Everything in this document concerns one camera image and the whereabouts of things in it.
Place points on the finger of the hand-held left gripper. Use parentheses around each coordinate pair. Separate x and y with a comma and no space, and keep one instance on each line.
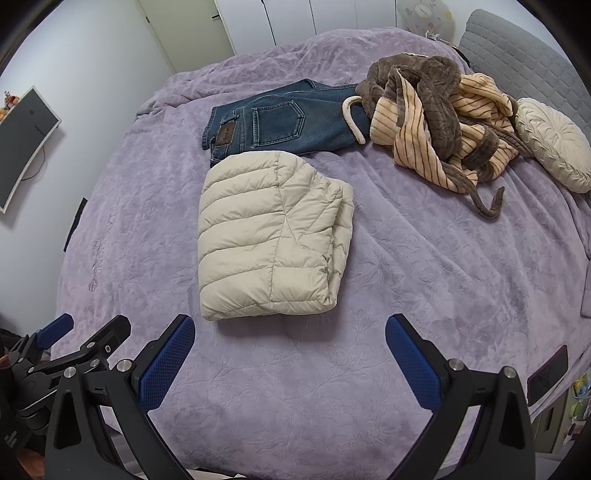
(108,334)
(53,330)

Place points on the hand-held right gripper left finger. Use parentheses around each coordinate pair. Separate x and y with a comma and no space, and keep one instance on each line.
(168,364)

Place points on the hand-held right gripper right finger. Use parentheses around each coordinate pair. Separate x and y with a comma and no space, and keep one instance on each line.
(413,364)

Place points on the cream puffer jacket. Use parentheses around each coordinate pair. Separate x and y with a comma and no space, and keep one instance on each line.
(263,230)

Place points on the purple plush blanket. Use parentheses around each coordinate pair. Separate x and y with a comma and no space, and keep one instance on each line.
(415,277)

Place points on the dark purple phone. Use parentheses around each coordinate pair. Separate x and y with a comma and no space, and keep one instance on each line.
(549,374)

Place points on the cardboard box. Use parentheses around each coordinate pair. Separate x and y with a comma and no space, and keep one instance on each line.
(551,427)

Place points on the pile of colourful toys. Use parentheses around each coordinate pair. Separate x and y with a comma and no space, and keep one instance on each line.
(579,392)

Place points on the curved monitor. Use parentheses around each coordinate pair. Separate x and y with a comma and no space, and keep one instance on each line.
(23,138)

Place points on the striped brown plush robe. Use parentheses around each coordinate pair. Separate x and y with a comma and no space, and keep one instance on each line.
(415,138)

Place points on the orange flower decoration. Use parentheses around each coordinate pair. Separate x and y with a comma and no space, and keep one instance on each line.
(9,104)

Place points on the cream round pleated cushion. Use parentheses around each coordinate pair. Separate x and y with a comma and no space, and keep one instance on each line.
(554,143)

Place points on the blue jeans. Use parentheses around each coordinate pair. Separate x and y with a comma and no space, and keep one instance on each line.
(286,124)

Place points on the white door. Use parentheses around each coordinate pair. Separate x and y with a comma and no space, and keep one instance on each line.
(184,32)

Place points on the grey quilted headboard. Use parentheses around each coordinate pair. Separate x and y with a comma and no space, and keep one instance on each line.
(508,46)

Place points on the white round patterned cushion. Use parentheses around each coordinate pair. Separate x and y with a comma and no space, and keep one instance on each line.
(425,16)

